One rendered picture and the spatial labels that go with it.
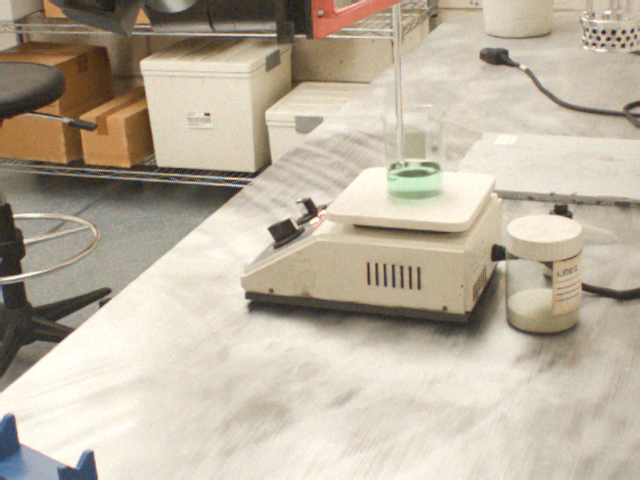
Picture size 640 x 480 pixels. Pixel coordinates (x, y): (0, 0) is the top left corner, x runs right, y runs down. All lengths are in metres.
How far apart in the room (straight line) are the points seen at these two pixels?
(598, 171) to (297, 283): 0.43
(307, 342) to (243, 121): 2.34
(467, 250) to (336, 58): 2.64
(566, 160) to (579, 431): 0.55
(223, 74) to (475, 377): 2.42
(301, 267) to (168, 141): 2.43
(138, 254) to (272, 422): 2.35
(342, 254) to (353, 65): 2.59
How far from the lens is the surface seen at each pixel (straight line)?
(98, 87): 3.67
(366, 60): 3.50
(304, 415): 0.82
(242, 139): 3.26
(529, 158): 1.31
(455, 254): 0.91
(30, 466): 0.79
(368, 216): 0.93
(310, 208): 1.03
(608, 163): 1.29
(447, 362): 0.88
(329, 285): 0.95
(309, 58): 3.56
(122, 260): 3.12
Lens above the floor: 1.17
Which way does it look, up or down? 22 degrees down
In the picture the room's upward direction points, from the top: 3 degrees counter-clockwise
